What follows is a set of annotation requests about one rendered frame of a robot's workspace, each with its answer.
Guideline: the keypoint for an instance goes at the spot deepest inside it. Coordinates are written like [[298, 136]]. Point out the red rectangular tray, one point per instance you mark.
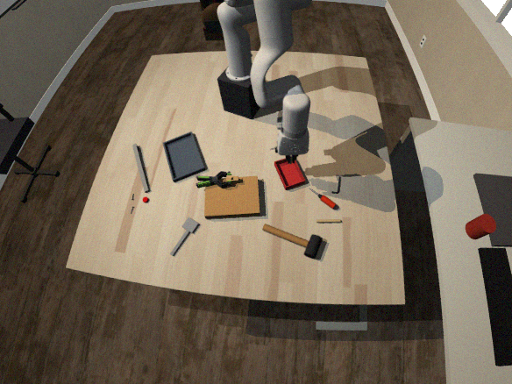
[[289, 173]]

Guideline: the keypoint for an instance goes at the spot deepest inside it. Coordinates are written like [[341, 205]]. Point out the tan wooden board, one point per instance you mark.
[[239, 200]]

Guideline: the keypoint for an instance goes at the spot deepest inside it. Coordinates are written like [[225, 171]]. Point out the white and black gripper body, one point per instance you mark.
[[287, 146]]

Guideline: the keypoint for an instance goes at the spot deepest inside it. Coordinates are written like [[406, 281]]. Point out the black rubber mallet with wooden handle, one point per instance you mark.
[[312, 245]]

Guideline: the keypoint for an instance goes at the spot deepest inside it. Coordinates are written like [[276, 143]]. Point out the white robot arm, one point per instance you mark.
[[276, 37]]

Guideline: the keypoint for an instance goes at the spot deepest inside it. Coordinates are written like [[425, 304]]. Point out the grey flat bar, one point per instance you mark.
[[140, 167]]

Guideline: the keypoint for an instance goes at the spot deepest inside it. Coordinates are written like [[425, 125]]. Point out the red-handled screwdriver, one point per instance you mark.
[[325, 199]]

